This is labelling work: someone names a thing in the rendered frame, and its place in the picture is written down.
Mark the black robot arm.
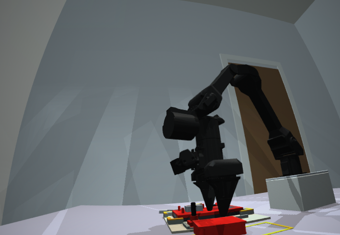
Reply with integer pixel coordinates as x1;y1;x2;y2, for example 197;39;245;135
162;64;307;177

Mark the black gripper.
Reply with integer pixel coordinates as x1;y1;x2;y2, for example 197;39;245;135
191;138;243;217

